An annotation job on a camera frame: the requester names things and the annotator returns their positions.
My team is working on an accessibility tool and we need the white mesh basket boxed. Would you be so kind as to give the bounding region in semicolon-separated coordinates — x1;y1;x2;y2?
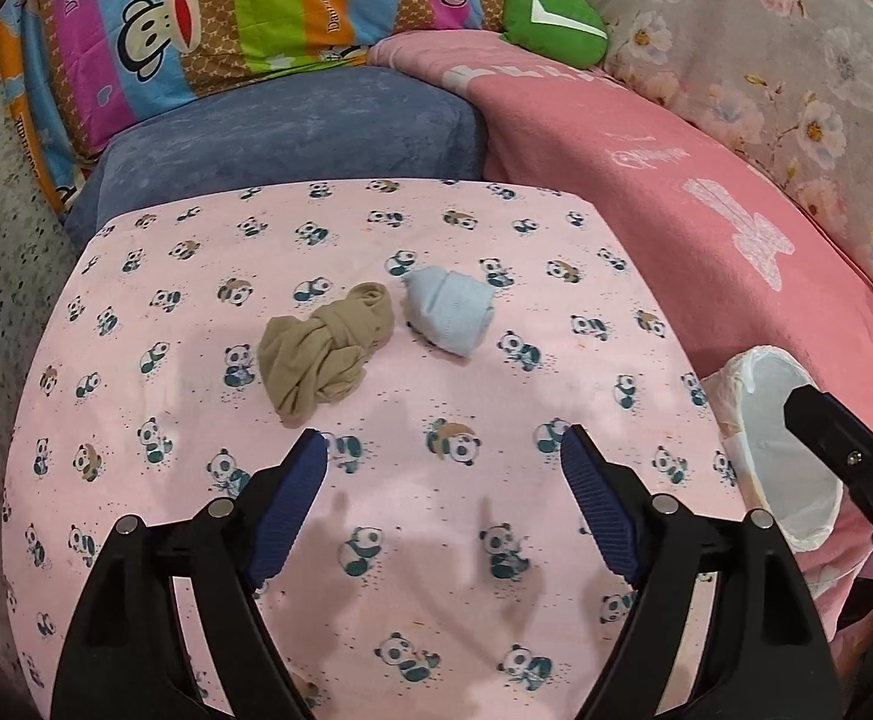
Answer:
702;345;846;552

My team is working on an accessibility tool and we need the colourful monkey print pillow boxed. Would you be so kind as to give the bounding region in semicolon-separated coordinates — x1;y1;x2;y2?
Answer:
0;0;550;215

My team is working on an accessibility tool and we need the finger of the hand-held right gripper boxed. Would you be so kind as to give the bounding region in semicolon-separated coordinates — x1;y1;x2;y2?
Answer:
783;385;873;586

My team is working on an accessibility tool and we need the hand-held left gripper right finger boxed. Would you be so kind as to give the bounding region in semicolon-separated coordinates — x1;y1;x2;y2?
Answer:
560;424;853;720

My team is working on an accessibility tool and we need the light blue sock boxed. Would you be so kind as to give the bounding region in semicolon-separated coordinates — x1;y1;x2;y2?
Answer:
400;266;493;357

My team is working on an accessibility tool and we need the blue plush cushion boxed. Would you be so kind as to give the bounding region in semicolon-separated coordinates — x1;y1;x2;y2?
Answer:
65;66;486;248

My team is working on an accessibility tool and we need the pink panda-print cloth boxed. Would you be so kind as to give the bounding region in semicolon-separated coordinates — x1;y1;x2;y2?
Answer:
1;178;752;720

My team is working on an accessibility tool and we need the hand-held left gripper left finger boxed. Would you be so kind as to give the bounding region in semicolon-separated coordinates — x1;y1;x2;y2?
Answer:
50;427;330;720

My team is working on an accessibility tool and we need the green round cushion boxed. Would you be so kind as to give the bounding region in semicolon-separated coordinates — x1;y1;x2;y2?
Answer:
502;0;611;68

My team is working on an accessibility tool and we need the grey floral cloth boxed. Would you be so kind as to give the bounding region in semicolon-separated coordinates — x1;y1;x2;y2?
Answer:
533;0;873;301

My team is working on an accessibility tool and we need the pink blanket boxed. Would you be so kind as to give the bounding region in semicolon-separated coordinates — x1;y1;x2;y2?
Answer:
368;30;873;616

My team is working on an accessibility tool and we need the tan knotted stocking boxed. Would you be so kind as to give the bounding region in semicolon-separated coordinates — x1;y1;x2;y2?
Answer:
257;281;396;423

